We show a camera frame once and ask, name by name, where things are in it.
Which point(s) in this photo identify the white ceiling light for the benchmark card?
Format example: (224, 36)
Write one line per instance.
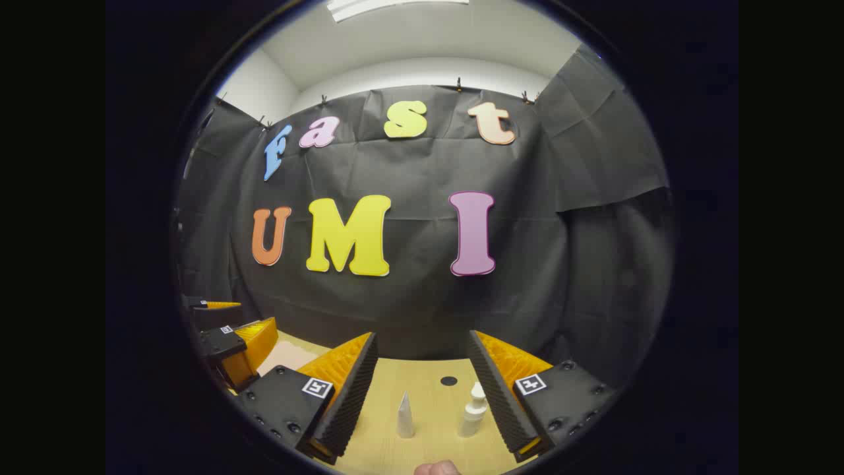
(389, 5)

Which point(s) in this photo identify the white conical tube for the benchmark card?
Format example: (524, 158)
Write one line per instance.
(405, 419)

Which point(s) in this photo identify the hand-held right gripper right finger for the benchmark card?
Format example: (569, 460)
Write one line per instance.
(494, 396)

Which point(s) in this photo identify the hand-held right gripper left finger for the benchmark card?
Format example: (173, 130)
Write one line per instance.
(349, 402)

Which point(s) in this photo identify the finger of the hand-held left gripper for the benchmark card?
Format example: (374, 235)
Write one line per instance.
(214, 316)
(221, 343)

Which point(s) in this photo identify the white pump bottle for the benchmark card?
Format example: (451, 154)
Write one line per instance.
(472, 415)

